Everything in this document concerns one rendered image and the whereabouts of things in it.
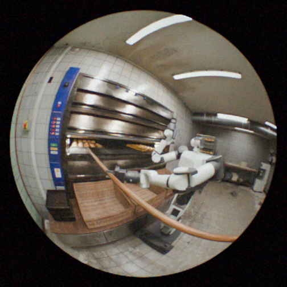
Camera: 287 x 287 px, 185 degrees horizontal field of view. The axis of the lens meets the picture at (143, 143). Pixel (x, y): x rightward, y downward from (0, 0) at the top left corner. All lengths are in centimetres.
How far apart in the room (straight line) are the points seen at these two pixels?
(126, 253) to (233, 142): 552
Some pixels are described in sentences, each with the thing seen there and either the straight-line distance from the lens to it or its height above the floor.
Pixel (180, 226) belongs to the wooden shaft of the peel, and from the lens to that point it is 34.
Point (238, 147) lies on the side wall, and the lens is 538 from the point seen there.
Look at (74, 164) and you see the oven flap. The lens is 110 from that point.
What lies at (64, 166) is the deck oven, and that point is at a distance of 111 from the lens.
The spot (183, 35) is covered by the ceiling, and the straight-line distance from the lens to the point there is 122.
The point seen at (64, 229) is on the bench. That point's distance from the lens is 107.
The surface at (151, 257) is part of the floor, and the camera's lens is 151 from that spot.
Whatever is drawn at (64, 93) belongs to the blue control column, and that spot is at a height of 180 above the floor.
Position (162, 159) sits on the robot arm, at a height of 127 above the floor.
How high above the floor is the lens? 146
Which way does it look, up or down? 5 degrees down
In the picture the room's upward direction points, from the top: 8 degrees clockwise
